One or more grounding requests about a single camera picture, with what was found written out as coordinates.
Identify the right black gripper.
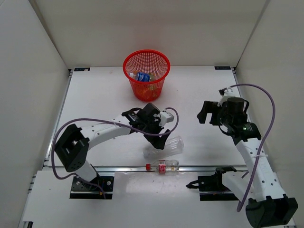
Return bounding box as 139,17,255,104
198,101,232,127

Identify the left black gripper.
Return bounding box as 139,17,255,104
141,117,170,149

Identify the clear plastic bottle white cap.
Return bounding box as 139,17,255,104
143,136,184,159

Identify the clear bottle red label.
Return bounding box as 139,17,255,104
146,160,179,175

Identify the blue label clear bottle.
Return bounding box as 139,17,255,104
129,71,152,82

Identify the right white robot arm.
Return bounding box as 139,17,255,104
186,96,298,228

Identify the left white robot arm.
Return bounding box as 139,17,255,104
52,103,174,192

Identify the red mesh plastic bin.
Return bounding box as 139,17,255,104
123,49,171,102

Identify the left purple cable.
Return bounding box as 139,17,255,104
51,107,179,199

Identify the purple cable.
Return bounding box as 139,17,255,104
229,83,276,212
51,107,179,199

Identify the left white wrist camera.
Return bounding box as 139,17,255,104
159,111,174,127

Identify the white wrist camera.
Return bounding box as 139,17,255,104
217,87,235,106
159,111,174,127

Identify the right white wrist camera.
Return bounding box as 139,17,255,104
217,87,235,106

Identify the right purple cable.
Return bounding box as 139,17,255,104
229,83,276,212

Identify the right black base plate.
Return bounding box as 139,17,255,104
186,174,238,201

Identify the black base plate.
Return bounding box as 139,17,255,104
186,174,238,201
69,175,114,200

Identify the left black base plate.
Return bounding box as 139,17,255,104
69,175,114,200

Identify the aluminium table rail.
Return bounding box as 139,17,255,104
44,165,269,173

